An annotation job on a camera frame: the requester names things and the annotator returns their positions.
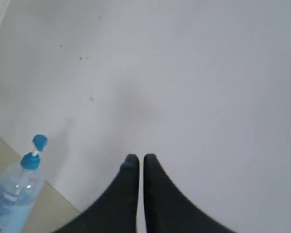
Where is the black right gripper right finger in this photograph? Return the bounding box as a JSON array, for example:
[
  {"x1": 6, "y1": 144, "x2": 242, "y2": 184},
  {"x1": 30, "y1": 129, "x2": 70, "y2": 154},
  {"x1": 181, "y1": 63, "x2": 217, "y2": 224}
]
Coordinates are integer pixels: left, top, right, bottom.
[{"x1": 143, "y1": 154, "x2": 233, "y2": 233}]

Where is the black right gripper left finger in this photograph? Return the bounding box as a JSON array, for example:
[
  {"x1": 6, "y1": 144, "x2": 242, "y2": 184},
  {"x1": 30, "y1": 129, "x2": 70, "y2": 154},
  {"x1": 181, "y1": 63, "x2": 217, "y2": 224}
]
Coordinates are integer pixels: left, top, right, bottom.
[{"x1": 56, "y1": 154, "x2": 139, "y2": 233}]

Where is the blue pump soap bottle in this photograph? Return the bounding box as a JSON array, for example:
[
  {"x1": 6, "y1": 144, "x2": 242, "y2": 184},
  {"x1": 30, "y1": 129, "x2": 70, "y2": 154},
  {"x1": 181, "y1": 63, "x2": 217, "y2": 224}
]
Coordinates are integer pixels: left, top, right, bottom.
[{"x1": 0, "y1": 134, "x2": 48, "y2": 233}]

